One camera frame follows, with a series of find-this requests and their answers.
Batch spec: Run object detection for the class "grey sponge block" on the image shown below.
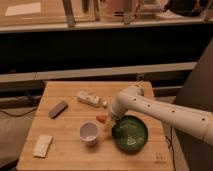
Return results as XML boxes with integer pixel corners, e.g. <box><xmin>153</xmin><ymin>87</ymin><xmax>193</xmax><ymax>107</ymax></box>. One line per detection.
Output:
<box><xmin>49</xmin><ymin>101</ymin><xmax>68</xmax><ymax>119</ymax></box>

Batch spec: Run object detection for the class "white ceramic cup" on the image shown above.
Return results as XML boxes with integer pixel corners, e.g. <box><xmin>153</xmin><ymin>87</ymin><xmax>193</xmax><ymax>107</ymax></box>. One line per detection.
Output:
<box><xmin>79</xmin><ymin>122</ymin><xmax>99</xmax><ymax>146</ymax></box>

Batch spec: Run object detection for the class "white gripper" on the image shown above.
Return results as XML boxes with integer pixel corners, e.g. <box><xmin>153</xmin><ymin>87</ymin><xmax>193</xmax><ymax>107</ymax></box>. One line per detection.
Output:
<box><xmin>104</xmin><ymin>107</ymin><xmax>122</xmax><ymax>131</ymax></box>

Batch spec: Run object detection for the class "black cable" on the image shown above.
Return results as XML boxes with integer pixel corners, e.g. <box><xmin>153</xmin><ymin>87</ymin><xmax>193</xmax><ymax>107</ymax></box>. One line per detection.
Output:
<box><xmin>0</xmin><ymin>107</ymin><xmax>38</xmax><ymax>118</ymax></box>

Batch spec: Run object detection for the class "wooden table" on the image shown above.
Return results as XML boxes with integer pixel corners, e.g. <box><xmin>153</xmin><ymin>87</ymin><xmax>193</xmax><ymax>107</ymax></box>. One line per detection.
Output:
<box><xmin>17</xmin><ymin>81</ymin><xmax>173</xmax><ymax>171</ymax></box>

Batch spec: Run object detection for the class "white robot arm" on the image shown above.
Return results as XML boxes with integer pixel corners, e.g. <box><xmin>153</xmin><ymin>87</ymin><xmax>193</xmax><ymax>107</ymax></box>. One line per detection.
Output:
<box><xmin>108</xmin><ymin>84</ymin><xmax>213</xmax><ymax>145</ymax></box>

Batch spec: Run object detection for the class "clear plastic bottle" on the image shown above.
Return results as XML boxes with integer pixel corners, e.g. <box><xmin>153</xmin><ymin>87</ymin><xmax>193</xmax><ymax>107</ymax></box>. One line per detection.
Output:
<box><xmin>76</xmin><ymin>90</ymin><xmax>108</xmax><ymax>108</ymax></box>

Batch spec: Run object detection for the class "green bowl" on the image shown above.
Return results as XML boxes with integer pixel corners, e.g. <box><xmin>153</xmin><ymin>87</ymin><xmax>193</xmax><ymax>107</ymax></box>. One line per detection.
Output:
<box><xmin>112</xmin><ymin>115</ymin><xmax>148</xmax><ymax>154</ymax></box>

